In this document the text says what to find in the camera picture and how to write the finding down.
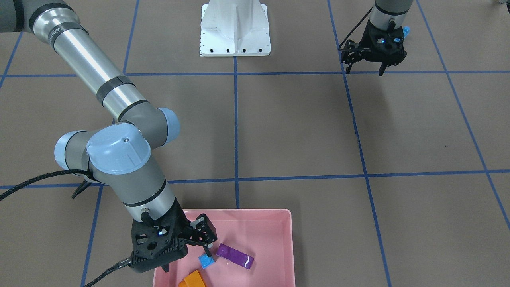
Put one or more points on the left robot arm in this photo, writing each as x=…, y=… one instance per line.
x=384, y=14

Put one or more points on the pink plastic box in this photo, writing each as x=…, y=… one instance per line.
x=265, y=234

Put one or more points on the white camera pedestal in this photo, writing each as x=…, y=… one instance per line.
x=234, y=28

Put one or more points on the orange block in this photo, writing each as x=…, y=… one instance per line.
x=194, y=279

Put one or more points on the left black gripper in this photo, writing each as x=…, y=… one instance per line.
x=365, y=45

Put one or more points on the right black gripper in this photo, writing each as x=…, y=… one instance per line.
x=182, y=226

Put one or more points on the purple wedge block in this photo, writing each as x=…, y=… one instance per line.
x=235, y=256

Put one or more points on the small blue block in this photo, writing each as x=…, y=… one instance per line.
x=206, y=261

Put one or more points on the long blue block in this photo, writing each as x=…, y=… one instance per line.
x=406, y=31

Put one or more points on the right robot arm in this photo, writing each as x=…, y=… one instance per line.
x=119, y=155

